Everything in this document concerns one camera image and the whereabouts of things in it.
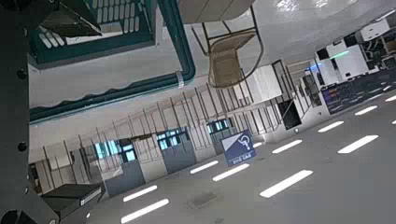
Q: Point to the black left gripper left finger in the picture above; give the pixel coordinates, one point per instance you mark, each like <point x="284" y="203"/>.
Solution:
<point x="14" y="124"/>

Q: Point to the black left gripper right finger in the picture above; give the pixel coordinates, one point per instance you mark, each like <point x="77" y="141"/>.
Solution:
<point x="73" y="18"/>

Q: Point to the black box with white label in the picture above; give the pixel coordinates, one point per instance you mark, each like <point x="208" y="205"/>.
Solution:
<point x="71" y="197"/>

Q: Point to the grey gate with lit screen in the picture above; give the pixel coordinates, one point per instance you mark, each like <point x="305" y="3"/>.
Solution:
<point x="177" y="152"/>
<point x="219" y="130"/>
<point x="124" y="168"/>

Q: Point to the white ceiling light strip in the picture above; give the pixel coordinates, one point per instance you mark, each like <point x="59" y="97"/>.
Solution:
<point x="140" y="193"/>
<point x="287" y="146"/>
<point x="366" y="110"/>
<point x="144" y="211"/>
<point x="330" y="126"/>
<point x="358" y="144"/>
<point x="230" y="172"/>
<point x="286" y="183"/>
<point x="204" y="167"/>

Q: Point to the metal railing fence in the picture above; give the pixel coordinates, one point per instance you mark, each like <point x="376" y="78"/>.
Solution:
<point x="186" y="109"/>

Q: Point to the white block cabinet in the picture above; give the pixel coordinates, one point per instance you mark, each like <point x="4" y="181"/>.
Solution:
<point x="264" y="84"/>

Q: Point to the blue accessibility sign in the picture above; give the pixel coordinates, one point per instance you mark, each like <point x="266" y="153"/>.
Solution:
<point x="239" y="148"/>

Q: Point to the black rectangular panel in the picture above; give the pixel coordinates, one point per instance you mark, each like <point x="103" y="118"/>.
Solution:
<point x="289" y="114"/>

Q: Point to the white machine cabinets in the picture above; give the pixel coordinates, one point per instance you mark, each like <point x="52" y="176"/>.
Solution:
<point x="351" y="59"/>

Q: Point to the dark display board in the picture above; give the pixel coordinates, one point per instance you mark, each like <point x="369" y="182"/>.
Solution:
<point x="355" y="95"/>

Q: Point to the wicker chair with black frame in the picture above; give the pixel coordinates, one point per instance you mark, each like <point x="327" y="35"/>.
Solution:
<point x="225" y="62"/>

